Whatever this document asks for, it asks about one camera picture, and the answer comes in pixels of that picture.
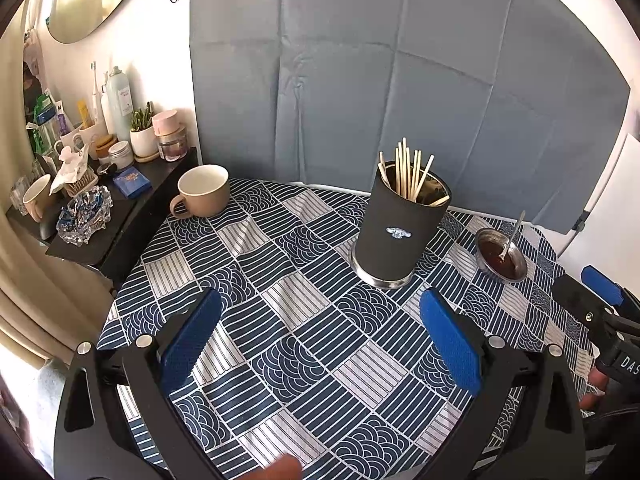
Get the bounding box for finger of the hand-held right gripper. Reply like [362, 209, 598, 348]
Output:
[551, 275, 640, 333]
[581, 265, 640, 313]

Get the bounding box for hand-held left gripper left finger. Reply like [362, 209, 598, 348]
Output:
[54, 287, 224, 480]

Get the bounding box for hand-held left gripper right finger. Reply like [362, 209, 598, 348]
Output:
[419, 287, 587, 480]

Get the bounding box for black cylindrical utensil holder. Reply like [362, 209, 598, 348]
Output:
[351, 160, 452, 289]

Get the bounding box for bunch of wooden chopsticks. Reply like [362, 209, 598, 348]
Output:
[378, 136, 451, 207]

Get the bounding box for person's right hand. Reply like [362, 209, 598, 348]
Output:
[577, 367, 608, 411]

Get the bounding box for person's left hand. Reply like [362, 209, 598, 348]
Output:
[249, 454, 303, 480]

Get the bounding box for metal bowl with dark sauce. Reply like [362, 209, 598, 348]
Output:
[475, 227, 528, 282]

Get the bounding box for metal spoon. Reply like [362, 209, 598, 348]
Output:
[498, 210, 527, 262]

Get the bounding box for blue patterned tablecloth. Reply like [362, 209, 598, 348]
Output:
[97, 177, 601, 480]

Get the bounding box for large beige mug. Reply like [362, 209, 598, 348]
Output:
[169, 164, 231, 219]

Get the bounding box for foil-lined glass ashtray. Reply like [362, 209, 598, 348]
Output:
[56, 185, 113, 247]

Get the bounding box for beige curtain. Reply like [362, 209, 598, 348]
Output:
[0, 200, 111, 386]

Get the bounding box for small blue box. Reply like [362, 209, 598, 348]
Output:
[112, 167, 152, 200]

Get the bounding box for cotton swab box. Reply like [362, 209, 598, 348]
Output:
[62, 169, 100, 198]

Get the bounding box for glass candle jar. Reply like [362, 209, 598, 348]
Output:
[156, 127, 188, 162]

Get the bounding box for white cosmetic jar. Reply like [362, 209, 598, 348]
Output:
[107, 141, 136, 170]

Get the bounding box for potted cactus in white pot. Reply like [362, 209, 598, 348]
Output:
[129, 101, 158, 159]

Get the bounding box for small beige mug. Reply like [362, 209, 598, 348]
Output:
[22, 174, 56, 223]

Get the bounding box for crumpled white tissue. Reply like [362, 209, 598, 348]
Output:
[50, 142, 91, 196]

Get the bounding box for pink lidded jar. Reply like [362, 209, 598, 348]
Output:
[151, 109, 181, 137]

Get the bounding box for clear drinking glass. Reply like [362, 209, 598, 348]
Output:
[9, 175, 31, 216]

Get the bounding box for white mug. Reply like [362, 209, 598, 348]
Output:
[72, 120, 106, 153]

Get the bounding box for white plastic bottle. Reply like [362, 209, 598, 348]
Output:
[100, 72, 118, 138]

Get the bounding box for grey-green spray can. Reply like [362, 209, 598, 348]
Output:
[107, 66, 135, 133]

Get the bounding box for green and blue packets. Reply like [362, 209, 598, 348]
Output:
[32, 89, 63, 156]

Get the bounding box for white electric toothbrush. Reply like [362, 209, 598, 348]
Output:
[89, 61, 103, 126]

